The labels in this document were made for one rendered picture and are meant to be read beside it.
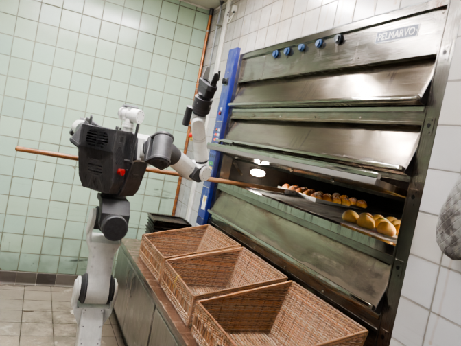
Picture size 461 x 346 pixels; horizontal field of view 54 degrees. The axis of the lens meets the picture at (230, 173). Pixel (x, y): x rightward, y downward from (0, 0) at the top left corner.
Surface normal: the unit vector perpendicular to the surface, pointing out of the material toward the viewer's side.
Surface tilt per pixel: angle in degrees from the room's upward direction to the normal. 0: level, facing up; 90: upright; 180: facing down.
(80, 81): 90
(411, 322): 90
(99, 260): 81
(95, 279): 67
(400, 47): 90
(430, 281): 90
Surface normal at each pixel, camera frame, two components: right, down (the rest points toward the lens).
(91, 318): 0.43, -0.26
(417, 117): -0.91, -0.15
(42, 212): 0.38, 0.12
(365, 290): -0.78, -0.48
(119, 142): 0.90, 0.19
